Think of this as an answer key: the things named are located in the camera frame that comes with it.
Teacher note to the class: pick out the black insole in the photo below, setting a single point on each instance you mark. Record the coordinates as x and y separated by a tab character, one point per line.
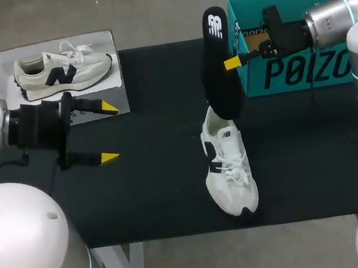
221	79

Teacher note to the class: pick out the white shoe with dark mark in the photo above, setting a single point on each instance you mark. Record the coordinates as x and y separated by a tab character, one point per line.
228	173

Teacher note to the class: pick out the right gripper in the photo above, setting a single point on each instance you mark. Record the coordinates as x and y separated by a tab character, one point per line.
287	38

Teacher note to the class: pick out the beige shoe with dark mark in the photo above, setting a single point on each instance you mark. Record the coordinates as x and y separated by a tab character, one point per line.
59	75

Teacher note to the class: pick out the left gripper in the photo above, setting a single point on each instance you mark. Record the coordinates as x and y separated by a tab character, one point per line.
37	124

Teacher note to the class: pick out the teal box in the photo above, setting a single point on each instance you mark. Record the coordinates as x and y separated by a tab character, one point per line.
296	74

